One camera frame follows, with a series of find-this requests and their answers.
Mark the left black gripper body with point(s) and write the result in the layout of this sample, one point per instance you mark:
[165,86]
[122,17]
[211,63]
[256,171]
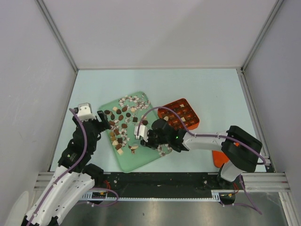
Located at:
[99,126]

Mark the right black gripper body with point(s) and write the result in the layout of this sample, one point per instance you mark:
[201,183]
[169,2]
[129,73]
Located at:
[154,140]

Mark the green floral tray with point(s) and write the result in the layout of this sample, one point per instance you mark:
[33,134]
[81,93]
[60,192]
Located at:
[120,114]

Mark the orange chocolate box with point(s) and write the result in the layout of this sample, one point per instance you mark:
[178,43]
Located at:
[187,115]

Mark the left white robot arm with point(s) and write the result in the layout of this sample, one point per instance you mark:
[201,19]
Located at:
[74,175]

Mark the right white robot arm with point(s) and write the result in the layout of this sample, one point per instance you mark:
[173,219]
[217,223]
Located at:
[242,149]

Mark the brown square chocolate low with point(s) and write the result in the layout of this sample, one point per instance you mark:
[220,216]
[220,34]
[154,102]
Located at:
[119,146]

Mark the orange box lid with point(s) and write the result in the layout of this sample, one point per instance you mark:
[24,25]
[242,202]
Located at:
[219,158]

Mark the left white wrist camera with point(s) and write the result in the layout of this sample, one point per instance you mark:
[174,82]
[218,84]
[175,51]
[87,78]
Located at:
[84,112]

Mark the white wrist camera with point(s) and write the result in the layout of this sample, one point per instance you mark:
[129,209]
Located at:
[84,112]
[141,132]

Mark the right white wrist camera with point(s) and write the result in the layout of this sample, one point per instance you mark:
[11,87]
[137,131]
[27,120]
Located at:
[141,132]

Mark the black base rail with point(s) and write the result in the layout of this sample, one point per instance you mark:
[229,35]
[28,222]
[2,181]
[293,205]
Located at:
[162,185]

